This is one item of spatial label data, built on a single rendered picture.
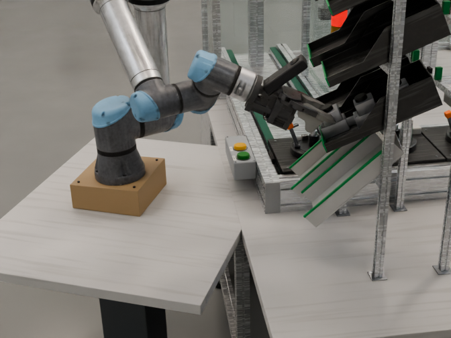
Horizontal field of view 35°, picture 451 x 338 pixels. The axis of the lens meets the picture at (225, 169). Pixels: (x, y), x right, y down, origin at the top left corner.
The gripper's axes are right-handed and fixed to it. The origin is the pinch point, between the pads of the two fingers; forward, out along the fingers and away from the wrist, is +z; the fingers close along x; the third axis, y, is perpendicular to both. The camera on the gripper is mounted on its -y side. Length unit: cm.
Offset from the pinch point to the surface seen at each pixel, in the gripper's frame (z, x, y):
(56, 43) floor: -145, -511, 206
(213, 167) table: -13, -51, 49
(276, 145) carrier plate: 1, -45, 31
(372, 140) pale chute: 13.3, -3.5, 3.2
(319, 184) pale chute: 7.1, -3.5, 19.5
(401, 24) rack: 0.8, 11.9, -27.5
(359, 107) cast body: 4.0, 4.4, -5.5
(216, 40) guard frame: -26, -117, 28
